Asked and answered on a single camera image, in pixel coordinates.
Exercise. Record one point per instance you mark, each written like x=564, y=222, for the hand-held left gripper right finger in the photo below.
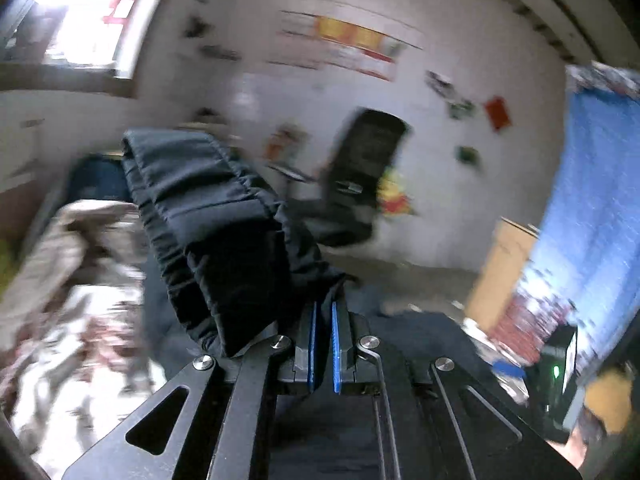
x=337, y=350

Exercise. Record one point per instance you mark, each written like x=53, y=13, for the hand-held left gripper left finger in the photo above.
x=312, y=345

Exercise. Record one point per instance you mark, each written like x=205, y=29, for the black pants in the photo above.
x=210, y=210

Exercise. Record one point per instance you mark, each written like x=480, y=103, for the blue printed curtain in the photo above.
x=590, y=185

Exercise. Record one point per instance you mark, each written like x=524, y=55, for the black office chair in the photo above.
x=370, y=150

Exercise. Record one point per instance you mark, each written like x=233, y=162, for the patterned beige blanket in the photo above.
x=75, y=360

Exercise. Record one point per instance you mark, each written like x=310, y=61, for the red envelope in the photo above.
x=497, y=112

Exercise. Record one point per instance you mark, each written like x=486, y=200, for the blue cloth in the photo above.
x=100, y=177

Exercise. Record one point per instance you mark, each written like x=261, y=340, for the window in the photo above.
x=85, y=15

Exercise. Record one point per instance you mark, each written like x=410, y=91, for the yellow bear wall poster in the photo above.
x=395, y=195

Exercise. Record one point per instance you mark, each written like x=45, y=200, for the cluster of wall photos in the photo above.
x=450, y=95

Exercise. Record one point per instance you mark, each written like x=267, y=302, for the group of certificate wall posters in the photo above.
x=350, y=35

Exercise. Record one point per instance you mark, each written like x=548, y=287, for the black wall item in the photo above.
x=195, y=26

